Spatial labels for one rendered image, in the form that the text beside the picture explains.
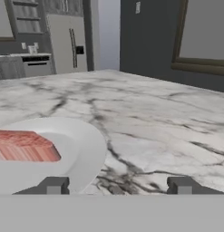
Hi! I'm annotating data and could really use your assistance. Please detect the white plate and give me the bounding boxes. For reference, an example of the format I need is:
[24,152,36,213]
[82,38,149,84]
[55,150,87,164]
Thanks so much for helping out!
[0,116,108,196]

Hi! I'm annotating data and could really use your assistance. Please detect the brown framed wall window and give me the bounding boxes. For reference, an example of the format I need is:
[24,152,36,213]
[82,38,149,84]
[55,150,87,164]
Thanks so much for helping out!
[0,0,17,43]

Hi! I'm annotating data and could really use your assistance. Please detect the pale grey fridge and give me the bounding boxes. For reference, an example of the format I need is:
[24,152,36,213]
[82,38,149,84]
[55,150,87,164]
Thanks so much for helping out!
[46,13,89,74]

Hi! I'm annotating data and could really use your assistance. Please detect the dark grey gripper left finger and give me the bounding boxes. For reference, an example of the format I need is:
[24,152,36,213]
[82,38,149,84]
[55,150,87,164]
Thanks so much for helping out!
[14,176,71,196]

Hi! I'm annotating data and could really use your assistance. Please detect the grey cabinet run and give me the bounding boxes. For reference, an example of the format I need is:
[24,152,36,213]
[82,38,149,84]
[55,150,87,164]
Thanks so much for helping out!
[0,54,26,82]

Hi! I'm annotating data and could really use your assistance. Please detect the red raw steak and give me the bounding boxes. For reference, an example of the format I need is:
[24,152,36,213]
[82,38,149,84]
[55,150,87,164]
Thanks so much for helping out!
[0,130,63,162]

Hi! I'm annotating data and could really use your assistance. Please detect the white dishwasher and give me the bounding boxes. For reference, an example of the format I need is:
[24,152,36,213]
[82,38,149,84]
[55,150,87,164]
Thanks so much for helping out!
[21,54,55,78]

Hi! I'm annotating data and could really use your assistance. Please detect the grey open shelf unit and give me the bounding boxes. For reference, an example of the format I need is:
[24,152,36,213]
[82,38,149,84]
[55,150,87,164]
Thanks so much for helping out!
[5,0,48,36]

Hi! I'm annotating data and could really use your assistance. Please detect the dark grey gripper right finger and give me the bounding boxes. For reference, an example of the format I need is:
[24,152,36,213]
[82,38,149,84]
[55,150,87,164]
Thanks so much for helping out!
[166,176,224,196]

